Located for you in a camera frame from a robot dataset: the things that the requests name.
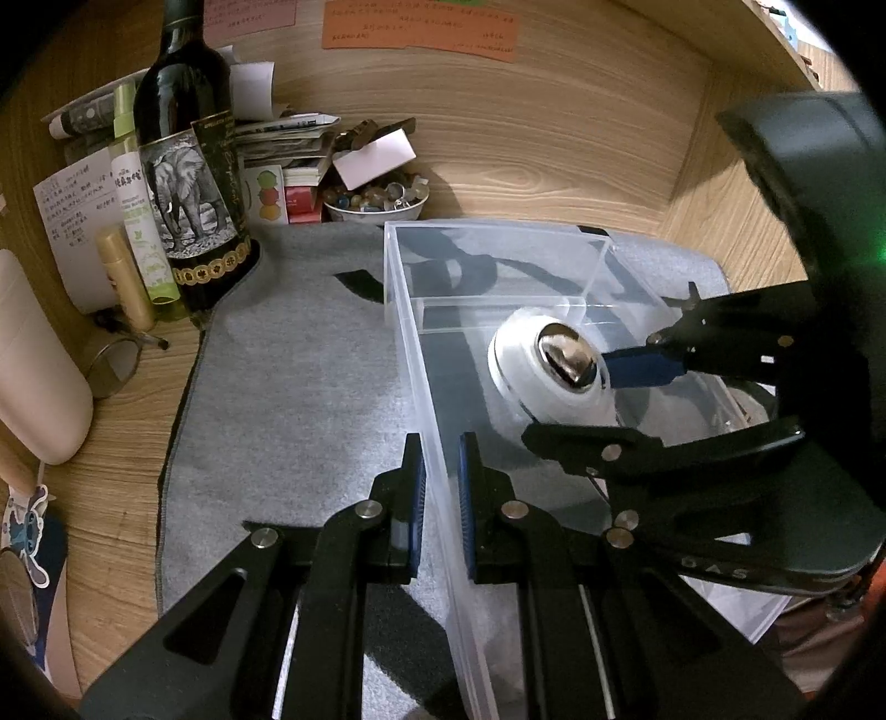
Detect grey mat with black letters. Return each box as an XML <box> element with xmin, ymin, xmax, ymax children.
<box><xmin>156</xmin><ymin>222</ymin><xmax>732</xmax><ymax>720</ymax></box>

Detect handwritten white paper note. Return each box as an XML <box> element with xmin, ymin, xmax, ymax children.
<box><xmin>33</xmin><ymin>148</ymin><xmax>122</xmax><ymax>315</ymax></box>

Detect cream insulated mug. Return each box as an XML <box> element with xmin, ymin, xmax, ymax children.
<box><xmin>2</xmin><ymin>249</ymin><xmax>93</xmax><ymax>465</ymax></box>

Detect pink sticky note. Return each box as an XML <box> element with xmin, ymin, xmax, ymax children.
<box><xmin>204</xmin><ymin>0</ymin><xmax>297</xmax><ymax>32</ymax></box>

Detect yellow lip balm stick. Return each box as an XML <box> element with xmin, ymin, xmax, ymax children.
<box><xmin>96</xmin><ymin>225</ymin><xmax>156</xmax><ymax>333</ymax></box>

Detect white handheld massager device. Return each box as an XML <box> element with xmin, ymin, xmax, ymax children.
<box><xmin>487</xmin><ymin>307</ymin><xmax>617</xmax><ymax>426</ymax></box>

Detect orange sticky note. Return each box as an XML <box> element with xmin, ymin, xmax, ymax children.
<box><xmin>321</xmin><ymin>2</ymin><xmax>519</xmax><ymax>61</ymax></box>

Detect blue cartoon sticker card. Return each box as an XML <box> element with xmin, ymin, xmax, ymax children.
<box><xmin>2</xmin><ymin>483</ymin><xmax>70</xmax><ymax>687</ymax></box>

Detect green white tube bottle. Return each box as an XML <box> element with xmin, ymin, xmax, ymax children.
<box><xmin>110</xmin><ymin>81</ymin><xmax>180</xmax><ymax>307</ymax></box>

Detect white bowl of trinkets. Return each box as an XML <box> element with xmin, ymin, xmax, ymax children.
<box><xmin>323</xmin><ymin>174</ymin><xmax>431</xmax><ymax>227</ymax></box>

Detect round eyeglasses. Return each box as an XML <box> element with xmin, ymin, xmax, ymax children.
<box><xmin>83</xmin><ymin>324</ymin><xmax>169</xmax><ymax>400</ymax></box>

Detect clear plastic storage bin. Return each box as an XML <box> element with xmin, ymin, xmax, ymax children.
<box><xmin>384</xmin><ymin>220</ymin><xmax>746</xmax><ymax>718</ymax></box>

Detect dark wine bottle elephant label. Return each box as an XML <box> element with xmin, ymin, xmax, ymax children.
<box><xmin>133</xmin><ymin>0</ymin><xmax>260</xmax><ymax>316</ymax></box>

